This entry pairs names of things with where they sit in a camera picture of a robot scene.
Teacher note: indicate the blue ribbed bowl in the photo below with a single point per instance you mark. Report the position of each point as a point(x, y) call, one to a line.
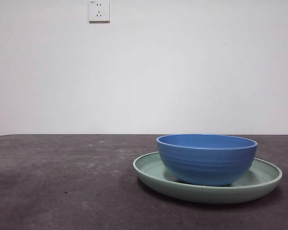
point(206, 165)

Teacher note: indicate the pale green round plate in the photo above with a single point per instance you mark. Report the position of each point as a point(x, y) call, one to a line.
point(206, 194)

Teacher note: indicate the white wall socket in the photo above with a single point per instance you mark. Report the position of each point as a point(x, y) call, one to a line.
point(99, 16)

